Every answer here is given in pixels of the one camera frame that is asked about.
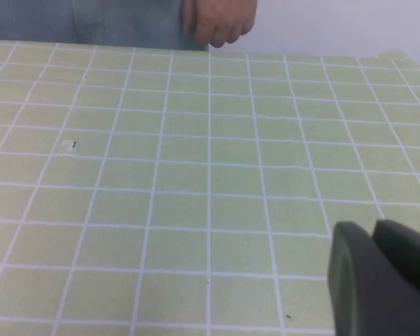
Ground blue jeans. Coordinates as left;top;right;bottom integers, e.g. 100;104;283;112
0;0;210;52

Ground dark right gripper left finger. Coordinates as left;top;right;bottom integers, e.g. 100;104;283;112
327;220;420;336

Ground person's left hand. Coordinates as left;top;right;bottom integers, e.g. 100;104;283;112
181;0;259;50

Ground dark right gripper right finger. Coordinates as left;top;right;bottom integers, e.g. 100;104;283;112
371;218;420;302

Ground green checked tablecloth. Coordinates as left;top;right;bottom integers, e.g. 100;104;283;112
0;38;420;336

